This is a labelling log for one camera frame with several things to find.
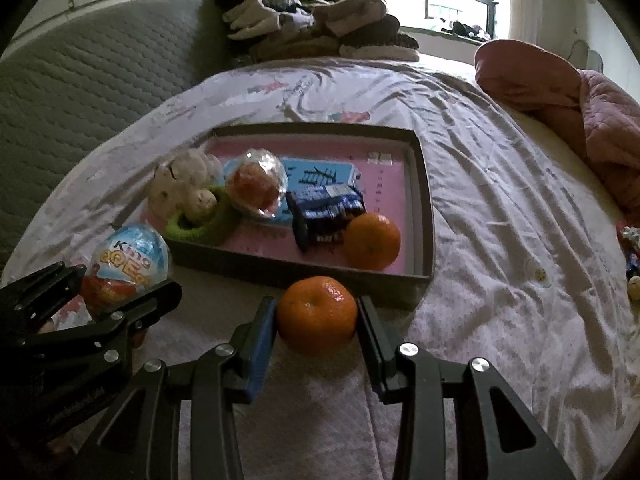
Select orange mandarin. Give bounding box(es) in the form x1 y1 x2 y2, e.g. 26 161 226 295
343 212 401 271
276 276 358 356

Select surprise egg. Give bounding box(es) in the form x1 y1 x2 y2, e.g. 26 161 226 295
224 148 288 220
80 224 170 318

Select green knitted ring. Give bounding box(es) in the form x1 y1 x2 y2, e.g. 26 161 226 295
164 185 241 247

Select blue snack packet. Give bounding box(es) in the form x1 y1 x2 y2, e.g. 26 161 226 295
285 183 367 252

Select small brownish round fruit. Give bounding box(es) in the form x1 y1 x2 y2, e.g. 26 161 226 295
184 188 217 222

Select white plush toy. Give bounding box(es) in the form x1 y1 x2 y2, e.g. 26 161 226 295
146 148 222 221

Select shallow dark cardboard tray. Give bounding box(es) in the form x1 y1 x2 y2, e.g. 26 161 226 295
118 122 435 310

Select strawberry print bed sheet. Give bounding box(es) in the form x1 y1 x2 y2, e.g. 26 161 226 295
2 58 639 479

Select grey quilted headboard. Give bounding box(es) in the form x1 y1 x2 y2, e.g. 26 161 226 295
1 0 228 261

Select small toys on bed edge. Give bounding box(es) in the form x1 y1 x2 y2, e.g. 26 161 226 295
616 220 640 302

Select pink quilted blanket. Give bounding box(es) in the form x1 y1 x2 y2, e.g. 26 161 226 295
474 39 640 214

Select pile of folded clothes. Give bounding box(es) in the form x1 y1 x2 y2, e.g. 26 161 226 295
214 0 420 63

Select clothes on window sill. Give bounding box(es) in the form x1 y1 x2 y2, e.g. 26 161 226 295
442 21 492 42

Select beige curtain right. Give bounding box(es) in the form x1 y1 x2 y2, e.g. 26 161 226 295
509 0 542 44

